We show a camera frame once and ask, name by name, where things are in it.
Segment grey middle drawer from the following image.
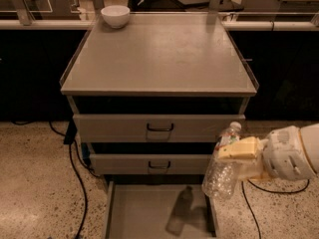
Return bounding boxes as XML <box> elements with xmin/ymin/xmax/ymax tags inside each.
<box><xmin>90</xmin><ymin>154</ymin><xmax>211</xmax><ymax>175</ymax></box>

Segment black cable right floor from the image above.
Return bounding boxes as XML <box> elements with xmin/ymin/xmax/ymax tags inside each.
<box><xmin>240</xmin><ymin>178</ymin><xmax>310</xmax><ymax>239</ymax></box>

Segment metal post left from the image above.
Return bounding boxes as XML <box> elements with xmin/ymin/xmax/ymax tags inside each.
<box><xmin>11</xmin><ymin>0</ymin><xmax>32</xmax><ymax>26</ymax></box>

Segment black cable left floor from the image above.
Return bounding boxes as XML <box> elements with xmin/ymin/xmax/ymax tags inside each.
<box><xmin>9</xmin><ymin>119</ymin><xmax>101</xmax><ymax>239</ymax></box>

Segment grey bottom drawer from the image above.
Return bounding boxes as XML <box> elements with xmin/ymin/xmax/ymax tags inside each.
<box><xmin>102</xmin><ymin>181</ymin><xmax>217</xmax><ymax>239</ymax></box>

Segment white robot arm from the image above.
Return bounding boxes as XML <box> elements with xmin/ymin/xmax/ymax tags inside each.
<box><xmin>217</xmin><ymin>124</ymin><xmax>319</xmax><ymax>181</ymax></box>

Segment clear plastic water bottle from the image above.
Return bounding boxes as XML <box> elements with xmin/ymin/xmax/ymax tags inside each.
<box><xmin>201</xmin><ymin>121</ymin><xmax>241</xmax><ymax>199</ymax></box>

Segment black cable floor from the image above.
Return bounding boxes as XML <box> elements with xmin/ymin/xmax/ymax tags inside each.
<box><xmin>240</xmin><ymin>178</ymin><xmax>310</xmax><ymax>239</ymax></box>
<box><xmin>9</xmin><ymin>119</ymin><xmax>101</xmax><ymax>239</ymax></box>

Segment black office chair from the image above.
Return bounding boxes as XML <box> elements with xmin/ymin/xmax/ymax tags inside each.
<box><xmin>128</xmin><ymin>0</ymin><xmax>244</xmax><ymax>12</ymax></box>

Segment grey top drawer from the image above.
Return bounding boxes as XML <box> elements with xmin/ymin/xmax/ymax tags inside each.
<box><xmin>74</xmin><ymin>115</ymin><xmax>245</xmax><ymax>142</ymax></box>

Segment grey drawer cabinet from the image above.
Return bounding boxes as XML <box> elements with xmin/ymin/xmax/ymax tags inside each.
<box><xmin>59</xmin><ymin>11</ymin><xmax>260</xmax><ymax>239</ymax></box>

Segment white ceramic bowl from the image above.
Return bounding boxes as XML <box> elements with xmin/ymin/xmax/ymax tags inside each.
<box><xmin>101</xmin><ymin>5</ymin><xmax>131</xmax><ymax>28</ymax></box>

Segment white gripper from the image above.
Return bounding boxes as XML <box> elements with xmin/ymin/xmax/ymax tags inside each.
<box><xmin>218</xmin><ymin>124</ymin><xmax>316</xmax><ymax>181</ymax></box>

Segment grey drawer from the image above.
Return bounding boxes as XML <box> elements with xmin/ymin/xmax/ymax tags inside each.
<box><xmin>90</xmin><ymin>154</ymin><xmax>211</xmax><ymax>175</ymax></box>
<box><xmin>74</xmin><ymin>115</ymin><xmax>245</xmax><ymax>142</ymax></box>
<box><xmin>102</xmin><ymin>181</ymin><xmax>217</xmax><ymax>239</ymax></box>

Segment black power adapter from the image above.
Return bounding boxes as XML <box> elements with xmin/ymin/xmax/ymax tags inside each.
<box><xmin>64</xmin><ymin>119</ymin><xmax>77</xmax><ymax>144</ymax></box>

